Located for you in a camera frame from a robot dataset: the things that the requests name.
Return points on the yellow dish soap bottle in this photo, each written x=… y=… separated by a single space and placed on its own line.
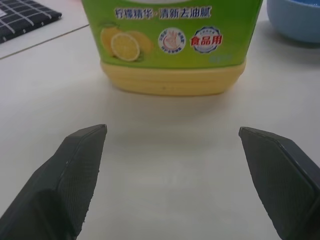
x=172 y=47

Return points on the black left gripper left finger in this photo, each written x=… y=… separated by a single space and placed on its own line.
x=62 y=180

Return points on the dark checked cloth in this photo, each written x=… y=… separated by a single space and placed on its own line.
x=22 y=20

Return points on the light blue bowl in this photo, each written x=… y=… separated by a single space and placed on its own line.
x=295 y=20

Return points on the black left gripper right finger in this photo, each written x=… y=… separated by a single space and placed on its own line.
x=280 y=180

